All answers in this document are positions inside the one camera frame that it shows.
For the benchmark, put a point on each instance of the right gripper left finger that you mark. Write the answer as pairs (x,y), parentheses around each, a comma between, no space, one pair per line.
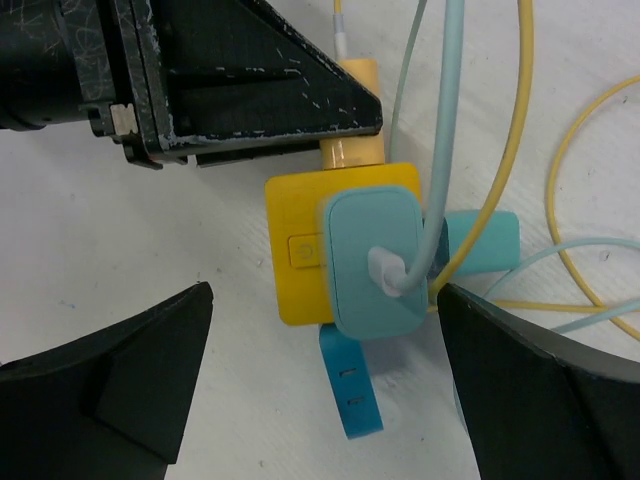
(113,404)

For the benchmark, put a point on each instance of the light teal usb charger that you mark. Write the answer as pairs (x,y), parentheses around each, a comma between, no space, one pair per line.
(369,236)

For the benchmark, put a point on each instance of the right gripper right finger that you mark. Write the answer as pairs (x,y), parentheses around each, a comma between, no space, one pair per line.
(538,405)

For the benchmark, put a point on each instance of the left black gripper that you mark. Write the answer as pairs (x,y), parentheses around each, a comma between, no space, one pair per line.
(69,61)

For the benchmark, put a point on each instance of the teal plug adapter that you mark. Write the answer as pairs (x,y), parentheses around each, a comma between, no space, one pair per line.
(497,249)

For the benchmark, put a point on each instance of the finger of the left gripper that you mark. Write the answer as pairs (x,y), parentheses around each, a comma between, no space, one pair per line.
(238,69)
(214,151)

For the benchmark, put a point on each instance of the yellow cube power socket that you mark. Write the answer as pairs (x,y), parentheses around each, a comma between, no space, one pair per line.
(292,203)

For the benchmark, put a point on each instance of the blue plug adapter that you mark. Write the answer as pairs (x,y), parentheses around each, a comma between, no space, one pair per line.
(350,382)

